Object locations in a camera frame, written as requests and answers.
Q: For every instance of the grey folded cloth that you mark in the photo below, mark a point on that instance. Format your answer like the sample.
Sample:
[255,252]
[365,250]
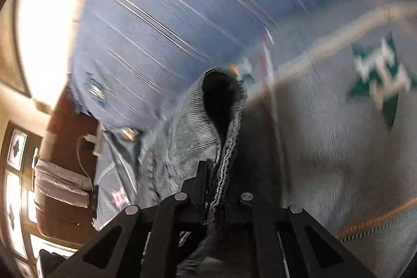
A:
[58,183]

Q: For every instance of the wooden glass-paned door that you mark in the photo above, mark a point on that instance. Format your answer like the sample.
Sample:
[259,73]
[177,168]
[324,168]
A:
[16,141]

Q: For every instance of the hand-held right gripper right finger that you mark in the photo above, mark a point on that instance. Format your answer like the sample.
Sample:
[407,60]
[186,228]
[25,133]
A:
[247,209]

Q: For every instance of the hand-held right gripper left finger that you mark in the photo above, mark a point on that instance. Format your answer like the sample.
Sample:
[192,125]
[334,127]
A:
[202,180]

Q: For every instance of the blue plaid quilt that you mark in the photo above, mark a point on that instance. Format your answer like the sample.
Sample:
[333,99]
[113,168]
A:
[195,4]

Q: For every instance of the grey printed bed sheet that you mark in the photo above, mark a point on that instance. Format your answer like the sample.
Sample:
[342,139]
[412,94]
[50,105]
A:
[325,151]

